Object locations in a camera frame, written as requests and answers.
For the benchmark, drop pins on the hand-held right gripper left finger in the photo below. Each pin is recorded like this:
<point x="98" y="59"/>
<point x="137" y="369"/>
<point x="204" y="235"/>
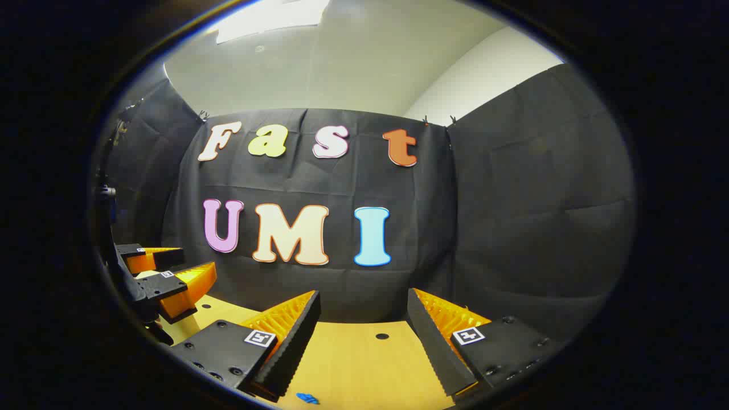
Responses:
<point x="296" y="341"/>

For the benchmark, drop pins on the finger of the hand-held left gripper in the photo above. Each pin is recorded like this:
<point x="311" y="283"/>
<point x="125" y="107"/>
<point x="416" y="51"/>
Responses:
<point x="182" y="290"/>
<point x="154" y="259"/>

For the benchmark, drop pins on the blue paper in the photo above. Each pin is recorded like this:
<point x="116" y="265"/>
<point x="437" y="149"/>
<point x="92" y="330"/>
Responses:
<point x="306" y="398"/>

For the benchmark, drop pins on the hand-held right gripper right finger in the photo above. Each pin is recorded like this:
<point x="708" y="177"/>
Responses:
<point x="433" y="347"/>

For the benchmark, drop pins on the black backdrop cloth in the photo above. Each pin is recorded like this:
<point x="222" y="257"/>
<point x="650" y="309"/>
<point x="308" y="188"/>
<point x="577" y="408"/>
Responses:
<point x="512" y="199"/>

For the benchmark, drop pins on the ceiling light panel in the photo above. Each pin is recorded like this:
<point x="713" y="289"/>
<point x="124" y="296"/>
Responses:
<point x="267" y="17"/>

